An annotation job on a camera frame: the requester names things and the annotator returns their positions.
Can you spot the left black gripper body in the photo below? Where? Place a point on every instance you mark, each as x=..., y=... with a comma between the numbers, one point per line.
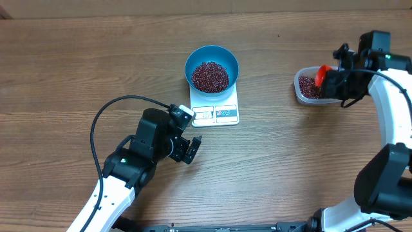
x=172, y=148

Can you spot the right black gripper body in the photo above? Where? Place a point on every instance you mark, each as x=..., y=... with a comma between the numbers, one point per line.
x=343, y=87

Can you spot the red scoop with blue handle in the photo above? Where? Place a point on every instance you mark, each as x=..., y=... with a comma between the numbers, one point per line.
x=321, y=74

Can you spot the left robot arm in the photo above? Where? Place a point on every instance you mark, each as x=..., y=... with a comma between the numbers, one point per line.
x=133, y=164

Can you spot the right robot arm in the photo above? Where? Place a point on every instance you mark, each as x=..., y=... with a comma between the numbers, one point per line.
x=381, y=192

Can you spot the white digital kitchen scale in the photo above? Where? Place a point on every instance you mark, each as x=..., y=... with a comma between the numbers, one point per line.
x=214, y=110

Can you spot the red beans in bowl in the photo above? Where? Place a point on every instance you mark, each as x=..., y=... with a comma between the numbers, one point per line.
x=210, y=77

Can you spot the blue metal bowl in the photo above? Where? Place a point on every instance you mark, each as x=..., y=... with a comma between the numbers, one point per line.
x=216, y=54

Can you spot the red adzuki beans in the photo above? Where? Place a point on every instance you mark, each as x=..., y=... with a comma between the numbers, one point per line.
x=308, y=88

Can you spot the clear plastic food container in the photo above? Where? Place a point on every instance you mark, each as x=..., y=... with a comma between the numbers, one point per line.
x=309, y=72

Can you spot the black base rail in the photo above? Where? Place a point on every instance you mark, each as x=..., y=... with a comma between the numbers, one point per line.
x=222, y=228

